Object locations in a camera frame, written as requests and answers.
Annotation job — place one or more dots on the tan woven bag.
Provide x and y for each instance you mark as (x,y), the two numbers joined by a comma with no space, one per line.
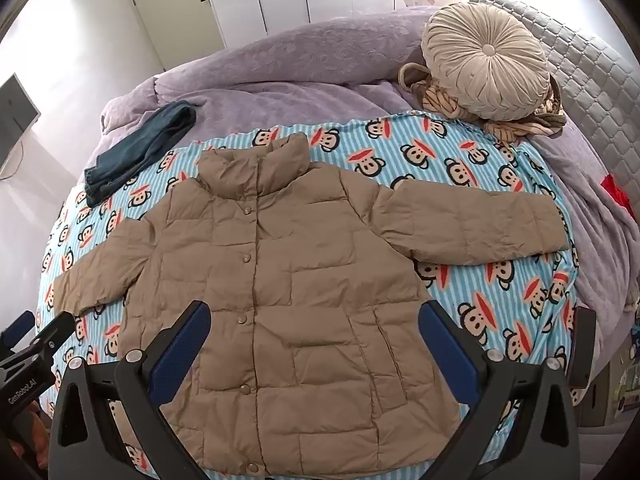
(530,127)

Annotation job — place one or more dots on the grey quilted headboard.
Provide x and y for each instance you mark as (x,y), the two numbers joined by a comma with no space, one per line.
(590,80)

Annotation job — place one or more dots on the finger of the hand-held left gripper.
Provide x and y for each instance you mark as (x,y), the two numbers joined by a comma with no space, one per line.
(20,322)
(55,332)

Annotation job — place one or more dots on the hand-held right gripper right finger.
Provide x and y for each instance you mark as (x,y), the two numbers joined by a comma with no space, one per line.
(447,347)

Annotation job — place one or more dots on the sticker covered cabinet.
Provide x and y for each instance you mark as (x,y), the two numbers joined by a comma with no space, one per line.
(625,385)

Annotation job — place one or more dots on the purple fleece duvet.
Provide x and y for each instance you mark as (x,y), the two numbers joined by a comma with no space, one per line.
(280,60)

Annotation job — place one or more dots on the person's left hand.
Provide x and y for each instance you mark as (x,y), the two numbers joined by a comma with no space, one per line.
(37,445)

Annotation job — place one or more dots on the round beige pleated cushion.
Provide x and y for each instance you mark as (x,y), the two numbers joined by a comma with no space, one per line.
(485,60)

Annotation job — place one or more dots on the red cloth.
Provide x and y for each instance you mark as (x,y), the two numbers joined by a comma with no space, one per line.
(616,195)

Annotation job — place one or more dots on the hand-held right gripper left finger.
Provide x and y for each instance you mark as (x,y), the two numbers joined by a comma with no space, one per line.
(180,347)

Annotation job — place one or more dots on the tan puffer jacket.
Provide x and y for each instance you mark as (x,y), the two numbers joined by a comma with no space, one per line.
(300,285)

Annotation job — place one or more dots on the black rectangular device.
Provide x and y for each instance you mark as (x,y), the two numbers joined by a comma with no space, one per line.
(582,350)

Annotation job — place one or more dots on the white door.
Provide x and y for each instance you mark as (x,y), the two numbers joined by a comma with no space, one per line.
(165,5)

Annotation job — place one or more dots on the monkey print striped blanket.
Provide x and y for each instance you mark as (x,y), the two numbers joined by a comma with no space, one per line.
(450,160)

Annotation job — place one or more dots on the dark teal jeans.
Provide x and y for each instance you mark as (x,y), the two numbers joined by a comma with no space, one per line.
(140,150)

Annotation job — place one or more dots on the flat screen monitor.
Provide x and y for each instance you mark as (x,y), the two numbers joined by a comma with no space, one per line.
(17,110)

